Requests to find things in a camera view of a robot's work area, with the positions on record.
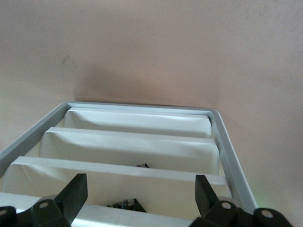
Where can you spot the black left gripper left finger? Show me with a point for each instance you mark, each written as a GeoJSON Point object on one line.
{"type": "Point", "coordinates": [73, 196]}

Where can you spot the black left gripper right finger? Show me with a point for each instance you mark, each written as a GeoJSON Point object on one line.
{"type": "Point", "coordinates": [204, 198]}

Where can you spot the red push button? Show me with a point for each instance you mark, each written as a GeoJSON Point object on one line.
{"type": "Point", "coordinates": [127, 205]}

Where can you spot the white drawer cabinet shell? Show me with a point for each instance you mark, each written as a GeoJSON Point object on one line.
{"type": "Point", "coordinates": [227, 146]}

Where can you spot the green push button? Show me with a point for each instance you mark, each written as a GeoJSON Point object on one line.
{"type": "Point", "coordinates": [142, 165]}

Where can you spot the brown table cover sheet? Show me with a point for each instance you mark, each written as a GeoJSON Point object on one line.
{"type": "Point", "coordinates": [151, 47]}

